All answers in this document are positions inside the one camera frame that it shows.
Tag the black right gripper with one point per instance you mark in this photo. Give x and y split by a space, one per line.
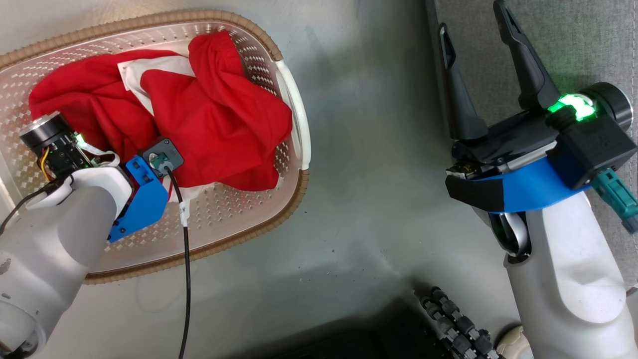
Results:
513 139

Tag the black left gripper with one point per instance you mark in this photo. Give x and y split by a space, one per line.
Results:
50 134

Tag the red garment with white trim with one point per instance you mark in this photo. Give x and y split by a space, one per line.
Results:
224 114

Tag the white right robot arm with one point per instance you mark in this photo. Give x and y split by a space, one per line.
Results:
563 279

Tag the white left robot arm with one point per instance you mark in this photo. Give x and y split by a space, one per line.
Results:
50 239

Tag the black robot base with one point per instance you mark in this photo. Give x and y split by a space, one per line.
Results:
379 344

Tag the grey fabric sofa seat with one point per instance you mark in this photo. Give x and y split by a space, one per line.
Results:
598 40

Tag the white perforated laundry basket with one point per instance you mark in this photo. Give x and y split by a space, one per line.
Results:
224 214

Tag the white rounded object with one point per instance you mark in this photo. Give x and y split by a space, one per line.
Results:
516 346

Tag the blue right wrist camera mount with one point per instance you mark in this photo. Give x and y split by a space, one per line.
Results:
528 192

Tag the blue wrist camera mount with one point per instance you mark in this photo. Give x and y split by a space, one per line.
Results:
528 192
144 199

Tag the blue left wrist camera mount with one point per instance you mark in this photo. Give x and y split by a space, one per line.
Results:
144 199

